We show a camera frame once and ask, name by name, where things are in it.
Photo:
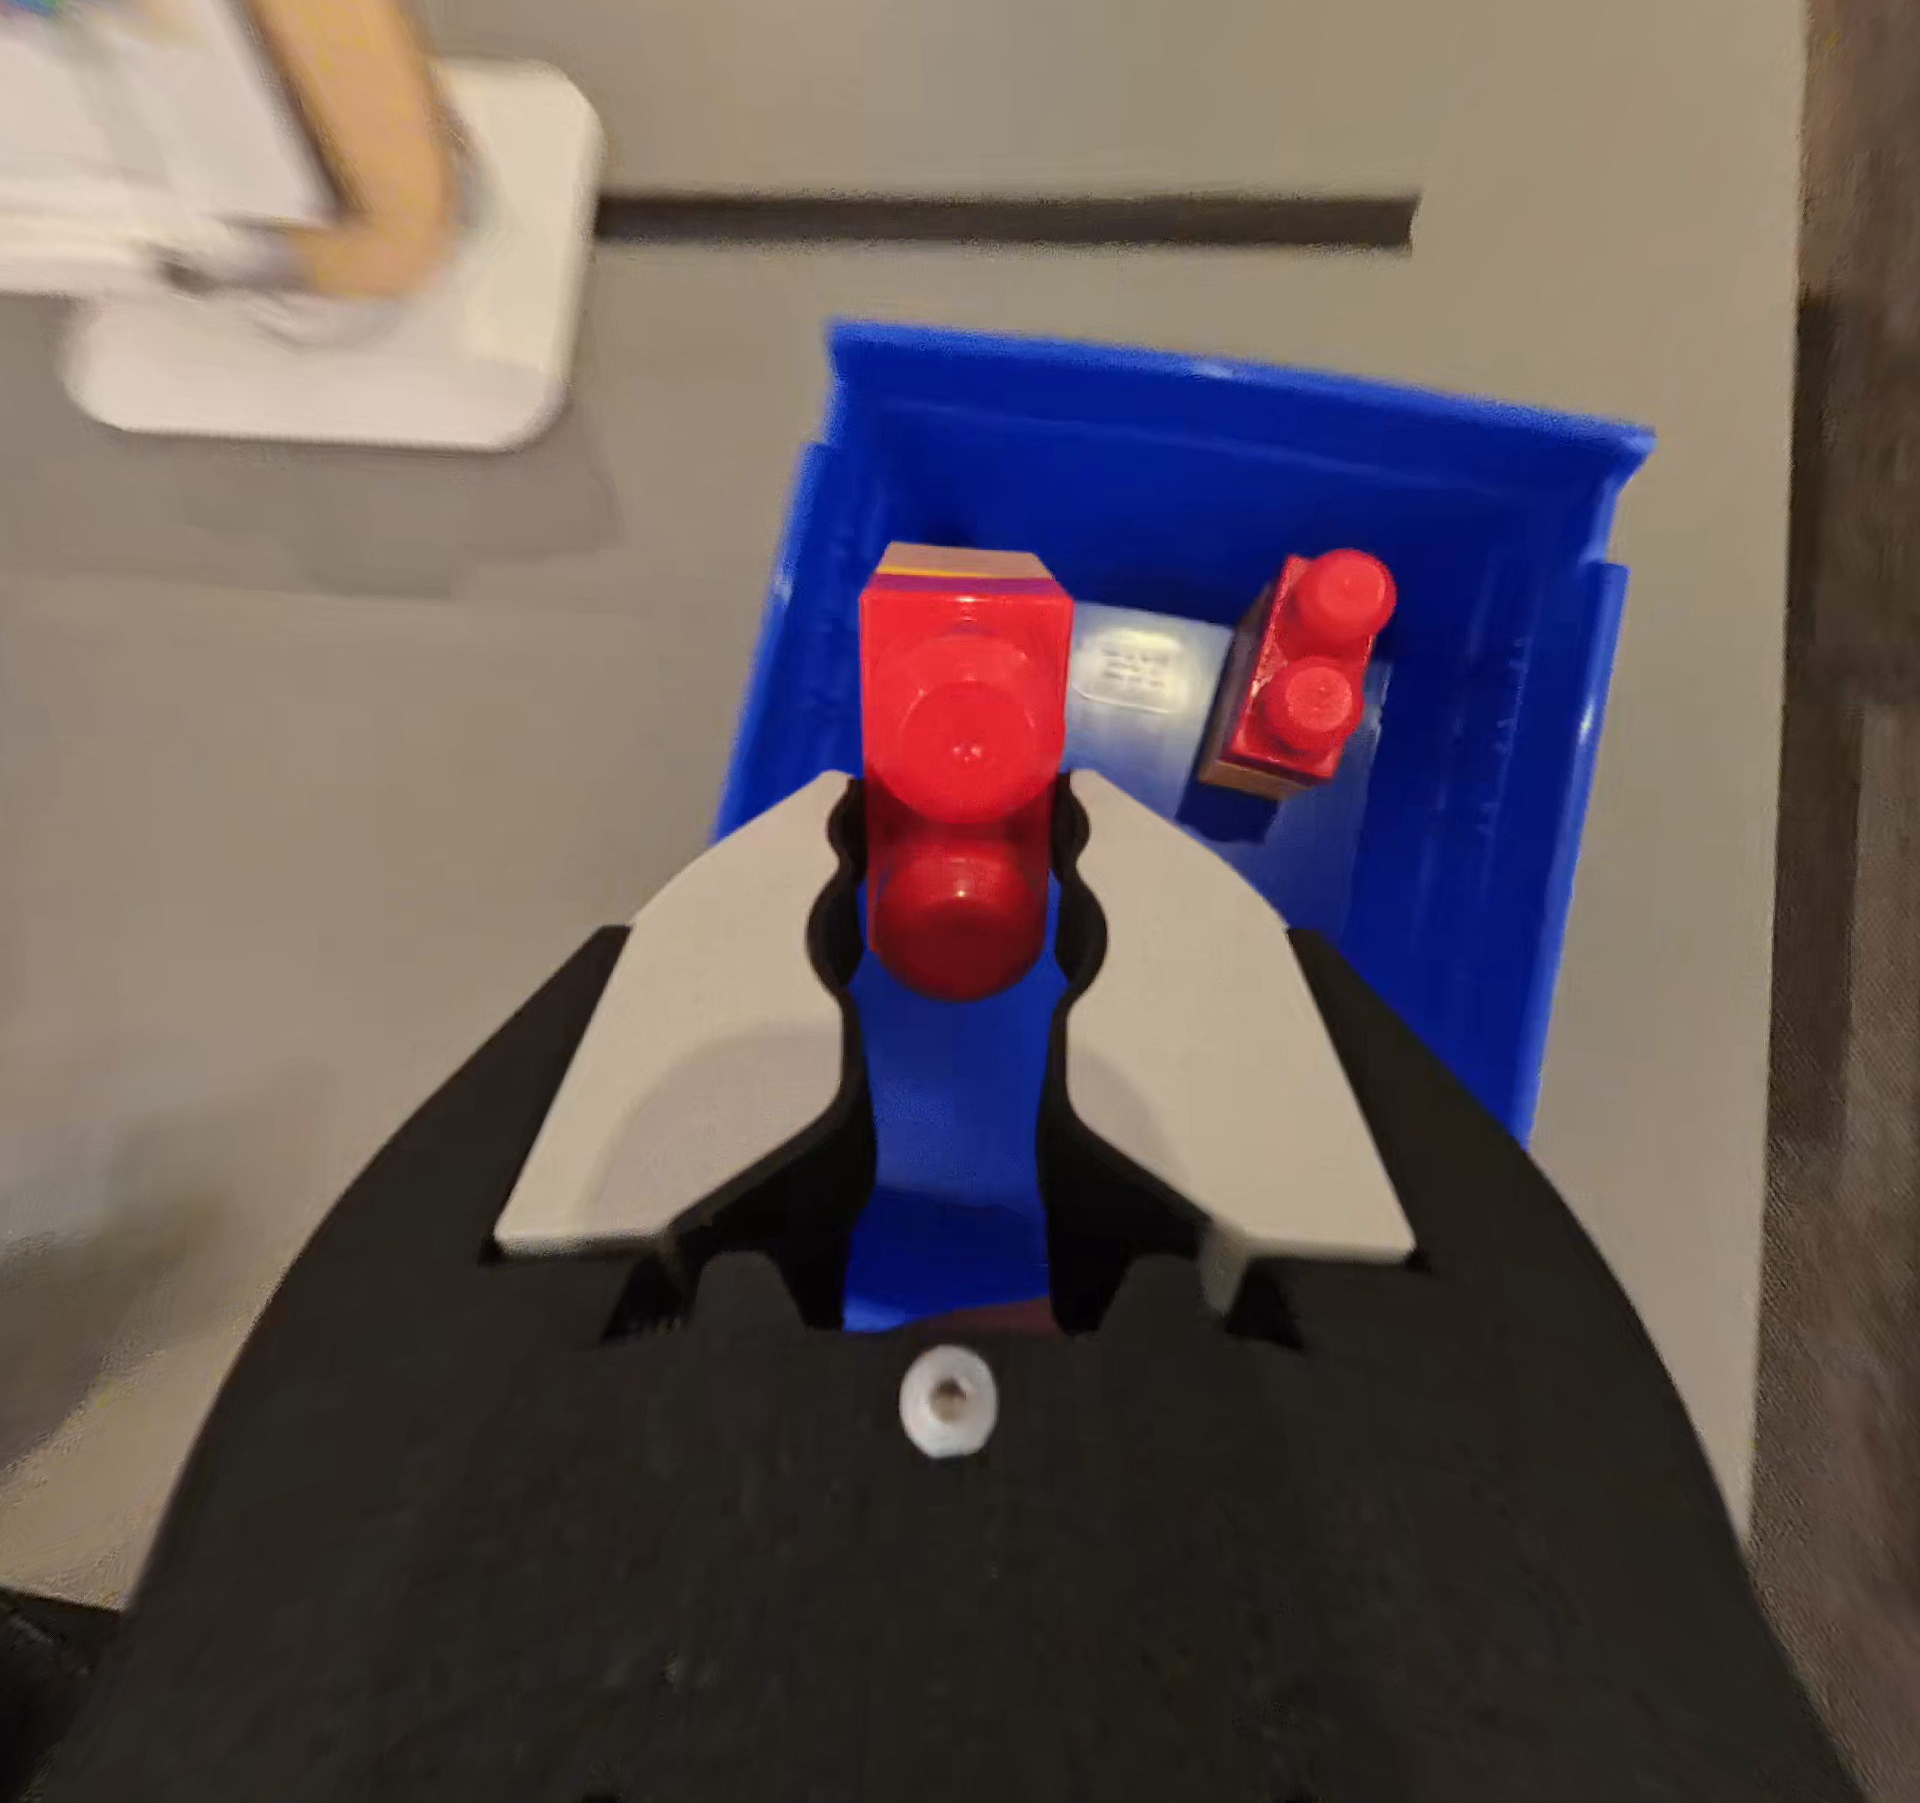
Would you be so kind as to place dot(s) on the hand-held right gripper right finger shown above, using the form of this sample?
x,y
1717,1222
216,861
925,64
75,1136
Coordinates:
x,y
1231,1067

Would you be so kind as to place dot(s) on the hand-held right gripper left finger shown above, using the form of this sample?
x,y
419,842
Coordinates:
x,y
677,1067

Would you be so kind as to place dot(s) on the red two-stud toy block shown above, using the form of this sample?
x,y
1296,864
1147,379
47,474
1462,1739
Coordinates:
x,y
960,737
1305,662

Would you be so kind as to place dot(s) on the blue plastic bin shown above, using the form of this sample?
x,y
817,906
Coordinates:
x,y
1199,453

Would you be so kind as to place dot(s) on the grey desk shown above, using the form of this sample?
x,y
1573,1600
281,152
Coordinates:
x,y
374,784

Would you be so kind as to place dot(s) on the white bin label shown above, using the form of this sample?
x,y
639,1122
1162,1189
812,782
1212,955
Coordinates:
x,y
1133,670

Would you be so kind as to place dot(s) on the white stand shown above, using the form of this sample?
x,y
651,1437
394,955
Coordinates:
x,y
496,303

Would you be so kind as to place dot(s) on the wooden board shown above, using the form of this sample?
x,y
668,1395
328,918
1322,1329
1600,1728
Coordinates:
x,y
345,77

